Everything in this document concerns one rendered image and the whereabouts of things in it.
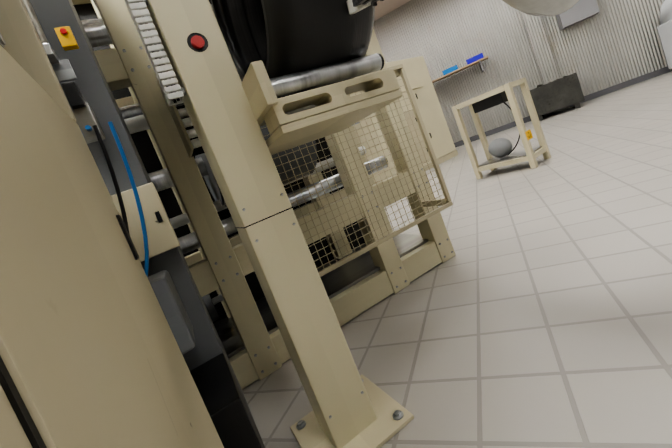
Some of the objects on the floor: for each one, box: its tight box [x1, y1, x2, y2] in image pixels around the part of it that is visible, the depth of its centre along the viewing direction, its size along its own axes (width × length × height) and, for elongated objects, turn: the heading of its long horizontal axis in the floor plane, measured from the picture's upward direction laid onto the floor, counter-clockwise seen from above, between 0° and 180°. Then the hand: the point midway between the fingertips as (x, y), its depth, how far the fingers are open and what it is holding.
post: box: [120, 0, 377, 448], centre depth 83 cm, size 13×13×250 cm
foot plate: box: [290, 374, 414, 448], centre depth 94 cm, size 27×27×2 cm
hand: (358, 2), depth 77 cm, fingers closed
